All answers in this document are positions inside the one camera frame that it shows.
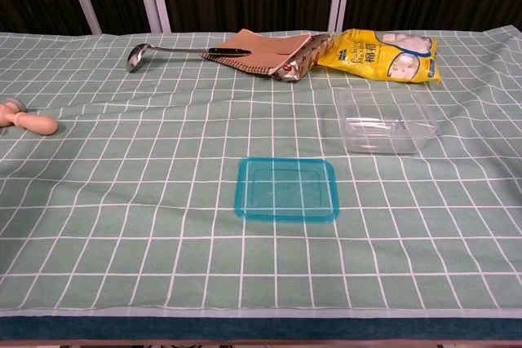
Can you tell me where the red silver snack packet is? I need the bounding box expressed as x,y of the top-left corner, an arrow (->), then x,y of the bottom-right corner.
271,33 -> 339,83

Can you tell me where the steel ladle black handle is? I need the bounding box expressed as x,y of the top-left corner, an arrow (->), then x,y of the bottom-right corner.
126,42 -> 252,73

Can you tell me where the brown spiral notebook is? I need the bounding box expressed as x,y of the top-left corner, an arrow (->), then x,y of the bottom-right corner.
202,29 -> 313,76

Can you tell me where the green white checked tablecloth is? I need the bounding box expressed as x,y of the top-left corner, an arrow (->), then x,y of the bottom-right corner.
0,29 -> 522,319

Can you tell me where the dark teal table cover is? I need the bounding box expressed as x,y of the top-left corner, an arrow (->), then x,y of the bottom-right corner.
0,315 -> 522,341

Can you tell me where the clear plastic container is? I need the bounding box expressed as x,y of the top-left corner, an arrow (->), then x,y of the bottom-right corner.
334,87 -> 441,156

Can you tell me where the translucent blue plastic lid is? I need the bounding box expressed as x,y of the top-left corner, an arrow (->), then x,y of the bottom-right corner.
232,156 -> 341,225

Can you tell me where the small wooden toy hammer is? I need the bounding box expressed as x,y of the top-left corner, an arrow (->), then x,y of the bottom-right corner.
0,97 -> 60,136

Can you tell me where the yellow marshmallow bag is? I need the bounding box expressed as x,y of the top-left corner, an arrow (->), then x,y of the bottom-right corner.
316,28 -> 443,85

